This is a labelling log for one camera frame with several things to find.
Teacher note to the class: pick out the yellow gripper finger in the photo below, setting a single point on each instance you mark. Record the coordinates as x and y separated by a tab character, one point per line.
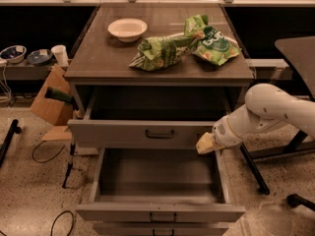
207	143

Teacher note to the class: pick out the grey top drawer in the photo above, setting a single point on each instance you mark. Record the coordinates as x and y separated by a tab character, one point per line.
149	117

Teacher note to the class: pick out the grey drawer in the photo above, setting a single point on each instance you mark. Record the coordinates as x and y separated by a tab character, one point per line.
159	185
149	117
158	229

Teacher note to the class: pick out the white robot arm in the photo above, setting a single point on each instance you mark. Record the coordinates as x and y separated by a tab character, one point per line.
265	107

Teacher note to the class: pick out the grey middle drawer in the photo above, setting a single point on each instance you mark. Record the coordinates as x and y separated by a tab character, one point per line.
159	185

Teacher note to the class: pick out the grey bottom drawer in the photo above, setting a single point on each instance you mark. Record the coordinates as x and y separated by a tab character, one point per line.
158	229

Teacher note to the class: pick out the black table leg base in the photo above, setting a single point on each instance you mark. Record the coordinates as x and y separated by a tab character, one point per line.
299	54

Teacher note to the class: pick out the green snack bag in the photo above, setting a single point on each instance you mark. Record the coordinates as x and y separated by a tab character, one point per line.
209	43

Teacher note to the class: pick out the black caster foot right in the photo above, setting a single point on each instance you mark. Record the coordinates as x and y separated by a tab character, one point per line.
295	200

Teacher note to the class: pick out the green crumpled chip bag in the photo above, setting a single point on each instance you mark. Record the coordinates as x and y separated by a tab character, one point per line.
159	52

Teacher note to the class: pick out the white bowl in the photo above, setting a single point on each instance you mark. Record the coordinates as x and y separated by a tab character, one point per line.
127	30

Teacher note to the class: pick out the cardboard box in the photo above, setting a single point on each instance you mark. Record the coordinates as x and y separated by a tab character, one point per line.
55	112

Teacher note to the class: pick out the white paper cup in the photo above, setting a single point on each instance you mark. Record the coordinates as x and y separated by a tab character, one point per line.
60	53

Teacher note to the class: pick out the blue bowl right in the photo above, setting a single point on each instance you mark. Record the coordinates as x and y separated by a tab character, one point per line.
40	57

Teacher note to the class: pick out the blue bowl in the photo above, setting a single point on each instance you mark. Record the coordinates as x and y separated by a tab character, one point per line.
40	57
13	54

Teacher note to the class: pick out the black stand foot left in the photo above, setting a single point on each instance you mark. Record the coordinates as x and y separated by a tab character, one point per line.
14	129

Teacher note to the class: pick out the blue bowl left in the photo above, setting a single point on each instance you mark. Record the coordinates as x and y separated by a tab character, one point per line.
13	54

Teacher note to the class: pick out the green handled crutch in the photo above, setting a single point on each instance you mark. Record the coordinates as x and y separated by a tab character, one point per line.
54	93

